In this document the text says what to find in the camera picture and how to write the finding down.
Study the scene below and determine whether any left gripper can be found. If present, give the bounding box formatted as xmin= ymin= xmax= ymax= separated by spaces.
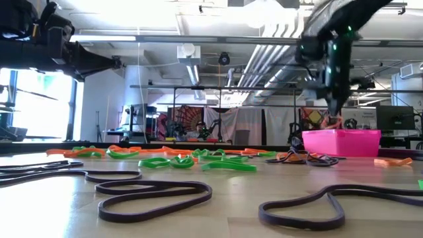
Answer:
xmin=0 ymin=25 xmax=113 ymax=82

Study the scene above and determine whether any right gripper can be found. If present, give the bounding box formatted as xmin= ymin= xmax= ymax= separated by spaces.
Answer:
xmin=322 ymin=71 xmax=354 ymax=116

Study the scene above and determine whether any pink plastic basket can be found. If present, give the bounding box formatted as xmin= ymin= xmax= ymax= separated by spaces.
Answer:
xmin=301 ymin=128 xmax=382 ymax=158

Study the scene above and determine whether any dark rubber band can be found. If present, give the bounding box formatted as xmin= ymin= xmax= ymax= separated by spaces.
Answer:
xmin=305 ymin=152 xmax=347 ymax=167
xmin=0 ymin=169 xmax=143 ymax=188
xmin=0 ymin=160 xmax=84 ymax=175
xmin=266 ymin=147 xmax=320 ymax=165
xmin=95 ymin=180 xmax=213 ymax=223
xmin=258 ymin=184 xmax=423 ymax=231

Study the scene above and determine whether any colourful geometric tapestry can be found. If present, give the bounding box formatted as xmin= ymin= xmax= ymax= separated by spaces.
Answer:
xmin=299 ymin=107 xmax=327 ymax=131

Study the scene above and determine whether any fluorescent ceiling light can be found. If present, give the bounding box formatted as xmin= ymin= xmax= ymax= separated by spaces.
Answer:
xmin=69 ymin=32 xmax=138 ymax=43

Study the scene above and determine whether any black ceiling spotlight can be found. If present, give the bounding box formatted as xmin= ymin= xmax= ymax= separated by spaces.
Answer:
xmin=356 ymin=78 xmax=377 ymax=91

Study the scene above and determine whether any black computer monitor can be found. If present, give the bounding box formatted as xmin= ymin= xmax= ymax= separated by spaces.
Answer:
xmin=375 ymin=105 xmax=416 ymax=131

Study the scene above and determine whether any black tripod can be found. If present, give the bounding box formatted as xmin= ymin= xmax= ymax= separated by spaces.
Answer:
xmin=95 ymin=110 xmax=104 ymax=143

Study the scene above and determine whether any white hanging sheet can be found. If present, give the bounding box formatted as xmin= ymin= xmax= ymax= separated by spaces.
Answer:
xmin=264 ymin=106 xmax=301 ymax=146
xmin=203 ymin=106 xmax=264 ymax=146

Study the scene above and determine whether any monitor on black stand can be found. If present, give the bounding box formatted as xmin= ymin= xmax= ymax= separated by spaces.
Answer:
xmin=121 ymin=103 xmax=149 ymax=143

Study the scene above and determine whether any dark side desk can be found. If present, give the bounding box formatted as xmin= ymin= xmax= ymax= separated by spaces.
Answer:
xmin=0 ymin=84 xmax=29 ymax=143

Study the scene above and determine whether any grey chair back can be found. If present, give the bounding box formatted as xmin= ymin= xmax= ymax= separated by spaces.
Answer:
xmin=235 ymin=129 xmax=251 ymax=146

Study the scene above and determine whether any white ceiling box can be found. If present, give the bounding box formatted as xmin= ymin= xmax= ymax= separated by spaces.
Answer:
xmin=176 ymin=42 xmax=202 ymax=65

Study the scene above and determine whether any grey ceiling beam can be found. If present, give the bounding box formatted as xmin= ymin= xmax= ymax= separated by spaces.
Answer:
xmin=135 ymin=34 xmax=423 ymax=47

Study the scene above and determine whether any red web pattern tapestry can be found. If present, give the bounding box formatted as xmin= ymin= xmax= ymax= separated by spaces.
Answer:
xmin=167 ymin=105 xmax=204 ymax=139

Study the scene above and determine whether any person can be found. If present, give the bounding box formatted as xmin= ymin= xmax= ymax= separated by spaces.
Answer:
xmin=194 ymin=120 xmax=208 ymax=139

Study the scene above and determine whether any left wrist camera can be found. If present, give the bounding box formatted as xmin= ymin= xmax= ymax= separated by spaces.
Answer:
xmin=38 ymin=1 xmax=75 ymax=36

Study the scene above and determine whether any silver spiral air duct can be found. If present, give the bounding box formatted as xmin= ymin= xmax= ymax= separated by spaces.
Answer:
xmin=252 ymin=42 xmax=310 ymax=105

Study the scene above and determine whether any white wall air unit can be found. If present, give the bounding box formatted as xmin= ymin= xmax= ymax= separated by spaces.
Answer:
xmin=399 ymin=61 xmax=423 ymax=81

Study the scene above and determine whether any black metal rig frame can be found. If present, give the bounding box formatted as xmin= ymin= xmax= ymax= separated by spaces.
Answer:
xmin=130 ymin=85 xmax=423 ymax=147

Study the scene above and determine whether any black aluminium table frame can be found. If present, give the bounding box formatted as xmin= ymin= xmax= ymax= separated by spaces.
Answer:
xmin=0 ymin=141 xmax=423 ymax=159

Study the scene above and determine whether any black ceiling cable reel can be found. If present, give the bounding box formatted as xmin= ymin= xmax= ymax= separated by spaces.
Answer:
xmin=217 ymin=51 xmax=231 ymax=67

